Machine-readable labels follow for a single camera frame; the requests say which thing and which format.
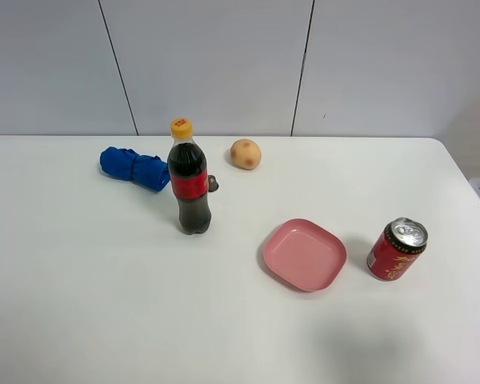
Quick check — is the blue cloth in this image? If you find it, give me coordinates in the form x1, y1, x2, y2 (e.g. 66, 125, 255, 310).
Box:
99, 146, 170, 192

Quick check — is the small dark brown object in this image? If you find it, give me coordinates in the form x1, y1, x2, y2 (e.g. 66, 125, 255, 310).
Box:
208, 175, 219, 192

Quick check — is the yellow potato with red spots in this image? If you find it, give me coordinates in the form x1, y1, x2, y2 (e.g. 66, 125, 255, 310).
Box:
230, 138, 262, 170

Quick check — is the cola bottle yellow cap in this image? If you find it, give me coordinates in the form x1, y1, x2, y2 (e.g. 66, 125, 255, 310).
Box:
167, 118, 212, 234

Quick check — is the pink square plate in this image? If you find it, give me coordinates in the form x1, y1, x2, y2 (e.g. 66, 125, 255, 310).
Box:
262, 218, 347, 292

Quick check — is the red drink can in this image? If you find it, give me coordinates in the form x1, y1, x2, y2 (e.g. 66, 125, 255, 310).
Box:
366, 217, 428, 281

